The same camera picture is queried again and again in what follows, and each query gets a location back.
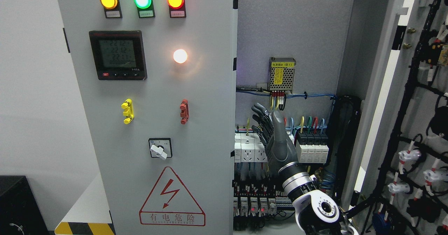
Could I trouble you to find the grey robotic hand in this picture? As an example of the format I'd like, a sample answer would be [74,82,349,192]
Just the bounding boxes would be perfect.
[251,103,298,177]

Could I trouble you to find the grey cabinet door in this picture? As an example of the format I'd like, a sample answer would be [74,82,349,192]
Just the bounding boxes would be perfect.
[58,0,238,235]
[340,0,447,235]

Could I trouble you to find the red indicator lamp left door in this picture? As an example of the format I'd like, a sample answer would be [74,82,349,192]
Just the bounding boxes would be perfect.
[167,0,186,18]

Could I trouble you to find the green indicator lamp left door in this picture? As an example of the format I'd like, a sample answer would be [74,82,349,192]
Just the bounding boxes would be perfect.
[134,0,155,18]

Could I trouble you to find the yellow indicator lamp left door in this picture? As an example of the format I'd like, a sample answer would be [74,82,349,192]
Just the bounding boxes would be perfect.
[100,0,122,19]

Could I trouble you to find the black surge protector modules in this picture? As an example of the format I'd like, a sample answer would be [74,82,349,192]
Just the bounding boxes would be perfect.
[295,131,330,165]

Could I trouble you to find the white socket breaker row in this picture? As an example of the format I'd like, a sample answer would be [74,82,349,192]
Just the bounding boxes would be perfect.
[234,133,268,163]

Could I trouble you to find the lower relay terminal row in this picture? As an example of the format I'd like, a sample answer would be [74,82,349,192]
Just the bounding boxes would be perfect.
[232,179,294,216]

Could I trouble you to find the metal mesh power supply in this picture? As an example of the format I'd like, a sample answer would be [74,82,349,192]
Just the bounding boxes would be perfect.
[268,57,296,93]

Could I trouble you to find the red terminal connector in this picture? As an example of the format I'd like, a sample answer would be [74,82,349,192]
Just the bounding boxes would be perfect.
[180,99,189,125]

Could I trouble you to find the red triangle warning sticker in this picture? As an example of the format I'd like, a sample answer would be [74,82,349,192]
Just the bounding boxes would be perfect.
[139,166,206,227]

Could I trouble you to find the white glowing indicator lamp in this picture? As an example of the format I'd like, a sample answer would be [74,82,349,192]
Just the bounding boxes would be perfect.
[173,49,188,64]

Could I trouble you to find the yellow terminal connector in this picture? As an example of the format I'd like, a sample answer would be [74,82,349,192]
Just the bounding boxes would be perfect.
[121,98,134,124]

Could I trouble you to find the black digital power meter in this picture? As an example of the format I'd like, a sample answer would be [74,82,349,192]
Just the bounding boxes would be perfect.
[89,30,147,81]

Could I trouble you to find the black box at left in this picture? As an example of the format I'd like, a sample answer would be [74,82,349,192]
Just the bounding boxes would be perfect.
[0,176,49,235]

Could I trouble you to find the right black wrapped cable harness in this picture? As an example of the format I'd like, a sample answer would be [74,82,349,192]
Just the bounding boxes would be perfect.
[324,95,382,220]

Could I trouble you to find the left door rotary selector switch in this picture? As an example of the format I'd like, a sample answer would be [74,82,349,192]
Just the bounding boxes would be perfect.
[148,138,173,160]

